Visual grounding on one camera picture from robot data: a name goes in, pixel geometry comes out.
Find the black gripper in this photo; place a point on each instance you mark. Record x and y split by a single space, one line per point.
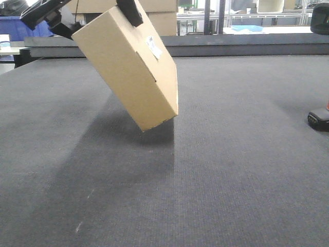
49 11

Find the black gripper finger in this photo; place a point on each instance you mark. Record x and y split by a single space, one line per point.
130 11

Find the brown cardboard package box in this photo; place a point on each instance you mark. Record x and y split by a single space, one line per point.
146 87

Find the orange black barcode scanner gun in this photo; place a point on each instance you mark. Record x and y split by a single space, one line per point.
318 118

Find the lower carton with black print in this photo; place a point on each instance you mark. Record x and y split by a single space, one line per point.
114 22

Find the blue plastic crate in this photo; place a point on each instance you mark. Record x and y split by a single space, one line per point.
17 30

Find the black cap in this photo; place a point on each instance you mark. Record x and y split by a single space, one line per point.
13 7

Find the white barcode label sticker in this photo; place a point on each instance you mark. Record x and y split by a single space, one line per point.
157 52

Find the light blue plastic tray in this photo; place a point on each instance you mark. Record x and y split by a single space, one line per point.
247 28

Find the beige bin on shelf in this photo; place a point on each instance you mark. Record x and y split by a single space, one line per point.
270 6

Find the metal workbench shelf frame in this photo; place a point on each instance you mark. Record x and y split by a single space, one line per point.
229 18

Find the left black vertical post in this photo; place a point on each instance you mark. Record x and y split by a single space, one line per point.
207 17

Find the black vertical post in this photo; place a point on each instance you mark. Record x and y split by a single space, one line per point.
221 16
207 17

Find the right black vertical post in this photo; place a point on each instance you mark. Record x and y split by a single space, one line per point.
221 16

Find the grey raised table edge rail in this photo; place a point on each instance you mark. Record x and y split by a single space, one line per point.
202 46

